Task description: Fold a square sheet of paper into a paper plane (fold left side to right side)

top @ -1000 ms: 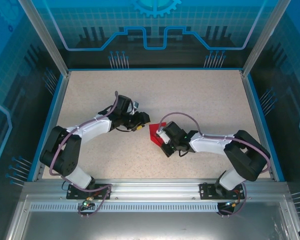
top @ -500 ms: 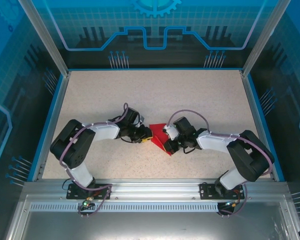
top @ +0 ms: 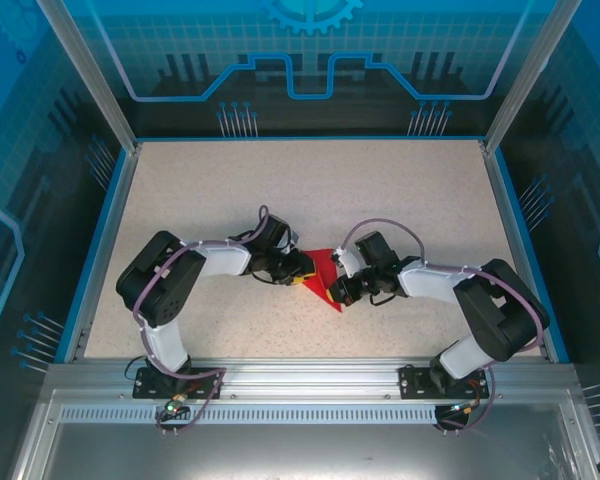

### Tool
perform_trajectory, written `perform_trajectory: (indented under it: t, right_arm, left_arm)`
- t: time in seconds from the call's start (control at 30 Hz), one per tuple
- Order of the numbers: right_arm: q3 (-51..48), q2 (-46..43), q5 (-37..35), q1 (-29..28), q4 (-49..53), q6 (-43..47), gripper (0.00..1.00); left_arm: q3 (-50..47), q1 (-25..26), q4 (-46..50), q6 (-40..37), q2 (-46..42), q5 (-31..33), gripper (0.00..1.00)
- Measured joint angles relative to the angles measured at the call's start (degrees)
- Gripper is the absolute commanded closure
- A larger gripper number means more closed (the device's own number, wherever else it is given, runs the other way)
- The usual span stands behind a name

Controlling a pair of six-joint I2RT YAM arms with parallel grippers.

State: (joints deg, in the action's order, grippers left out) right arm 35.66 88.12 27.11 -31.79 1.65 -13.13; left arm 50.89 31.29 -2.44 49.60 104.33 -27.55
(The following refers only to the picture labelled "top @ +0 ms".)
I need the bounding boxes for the red square paper sheet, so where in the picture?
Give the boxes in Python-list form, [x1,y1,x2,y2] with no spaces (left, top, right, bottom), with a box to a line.
[299,247,345,314]

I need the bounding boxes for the blue table edge strip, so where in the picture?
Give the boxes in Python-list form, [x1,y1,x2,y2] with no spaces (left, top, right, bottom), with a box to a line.
[53,147,132,365]
[490,147,571,365]

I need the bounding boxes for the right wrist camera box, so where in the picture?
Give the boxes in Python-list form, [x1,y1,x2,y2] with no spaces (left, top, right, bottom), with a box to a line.
[335,247,364,279]

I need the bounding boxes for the aluminium mounting rail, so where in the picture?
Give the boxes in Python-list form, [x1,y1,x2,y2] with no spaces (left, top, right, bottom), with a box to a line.
[44,357,581,401]

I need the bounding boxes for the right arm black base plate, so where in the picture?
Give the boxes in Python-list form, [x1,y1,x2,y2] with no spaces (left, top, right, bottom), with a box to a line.
[398,364,491,400]

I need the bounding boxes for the slotted grey cable duct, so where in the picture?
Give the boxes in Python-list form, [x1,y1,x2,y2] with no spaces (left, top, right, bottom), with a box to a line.
[59,405,441,424]

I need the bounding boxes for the aluminium table side rail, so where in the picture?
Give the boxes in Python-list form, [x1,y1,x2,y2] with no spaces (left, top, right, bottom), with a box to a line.
[62,141,144,364]
[478,139,556,364]

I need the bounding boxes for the grey metal tray frame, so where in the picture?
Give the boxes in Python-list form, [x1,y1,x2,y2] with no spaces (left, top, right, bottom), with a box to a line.
[7,387,600,480]

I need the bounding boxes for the cable connector with green light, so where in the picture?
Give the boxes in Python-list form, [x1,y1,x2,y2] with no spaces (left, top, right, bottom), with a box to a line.
[160,393,190,417]
[447,399,483,419]

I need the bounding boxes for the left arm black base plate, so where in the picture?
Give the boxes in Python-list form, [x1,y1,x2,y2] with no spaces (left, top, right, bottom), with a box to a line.
[132,367,224,400]

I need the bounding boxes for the aluminium frame post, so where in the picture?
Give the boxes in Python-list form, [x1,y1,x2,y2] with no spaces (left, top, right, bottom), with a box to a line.
[479,0,585,154]
[35,0,144,154]

